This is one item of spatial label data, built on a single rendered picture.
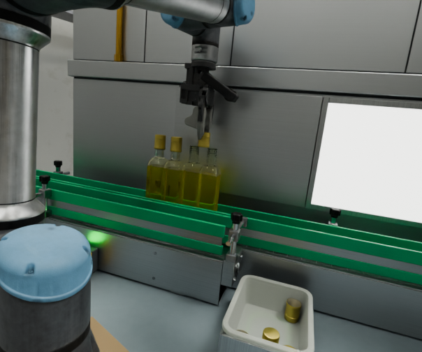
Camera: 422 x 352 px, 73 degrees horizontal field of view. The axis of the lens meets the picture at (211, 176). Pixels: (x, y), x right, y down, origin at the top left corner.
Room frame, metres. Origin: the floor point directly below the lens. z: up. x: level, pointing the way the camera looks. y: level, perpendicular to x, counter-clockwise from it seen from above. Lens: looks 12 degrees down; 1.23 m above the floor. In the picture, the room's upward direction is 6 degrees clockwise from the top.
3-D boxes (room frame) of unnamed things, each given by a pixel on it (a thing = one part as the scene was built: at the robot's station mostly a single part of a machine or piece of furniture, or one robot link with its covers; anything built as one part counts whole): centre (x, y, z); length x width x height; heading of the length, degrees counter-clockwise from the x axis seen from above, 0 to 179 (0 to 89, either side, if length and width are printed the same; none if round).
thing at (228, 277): (0.70, -0.08, 0.85); 0.09 x 0.04 x 0.07; 163
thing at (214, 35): (0.86, 0.05, 1.48); 0.09 x 0.08 x 0.11; 147
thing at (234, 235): (0.68, -0.08, 0.95); 0.17 x 0.03 x 0.12; 163
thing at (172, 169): (0.87, 0.11, 0.99); 0.06 x 0.06 x 0.21; 72
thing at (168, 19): (0.77, 0.09, 1.47); 0.11 x 0.11 x 0.08; 57
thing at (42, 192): (0.82, 0.51, 0.94); 0.07 x 0.04 x 0.13; 163
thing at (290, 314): (0.62, -0.23, 0.79); 0.04 x 0.04 x 0.04
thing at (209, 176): (0.84, 0.00, 0.99); 0.06 x 0.06 x 0.21; 73
